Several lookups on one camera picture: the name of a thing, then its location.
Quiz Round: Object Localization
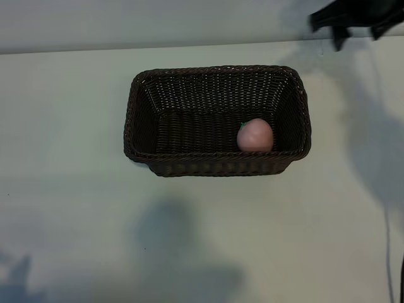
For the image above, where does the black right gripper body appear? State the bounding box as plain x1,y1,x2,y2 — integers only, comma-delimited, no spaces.
308,0,404,33

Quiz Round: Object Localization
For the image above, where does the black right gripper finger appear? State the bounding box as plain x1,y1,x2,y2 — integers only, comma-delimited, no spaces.
370,26,390,41
332,25,352,52

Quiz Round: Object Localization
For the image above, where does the pink peach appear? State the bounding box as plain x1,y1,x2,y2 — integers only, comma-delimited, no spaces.
236,118,275,153

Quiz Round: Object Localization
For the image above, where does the dark brown wicker basket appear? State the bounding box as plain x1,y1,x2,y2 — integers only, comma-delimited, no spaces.
122,64,312,177

